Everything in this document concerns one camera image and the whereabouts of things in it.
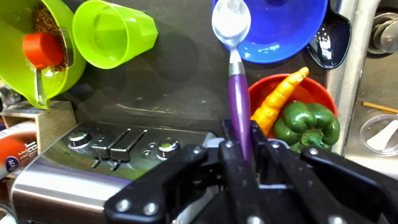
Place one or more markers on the green plastic cup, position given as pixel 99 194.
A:
pixel 109 35

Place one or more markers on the red bowl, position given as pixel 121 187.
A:
pixel 308 91

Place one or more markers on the green bowl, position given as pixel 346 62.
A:
pixel 20 17

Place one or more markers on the blue bowl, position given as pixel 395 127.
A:
pixel 280 29

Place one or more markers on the red measuring cup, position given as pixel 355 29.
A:
pixel 43 50

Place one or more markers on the orange carrot toy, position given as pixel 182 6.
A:
pixel 267 113

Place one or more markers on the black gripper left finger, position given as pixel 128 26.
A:
pixel 242 188

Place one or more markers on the stainless steel sink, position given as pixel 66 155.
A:
pixel 369 73

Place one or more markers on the wooden chopsticks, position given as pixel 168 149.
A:
pixel 385 108

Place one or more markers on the purple handled metal spoon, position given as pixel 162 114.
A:
pixel 230 24

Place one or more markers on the green bell pepper toy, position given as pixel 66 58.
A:
pixel 308 124

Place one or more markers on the stainless steel toaster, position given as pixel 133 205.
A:
pixel 73 178

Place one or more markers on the red white can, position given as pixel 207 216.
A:
pixel 18 147

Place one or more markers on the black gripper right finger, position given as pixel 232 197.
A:
pixel 283 167

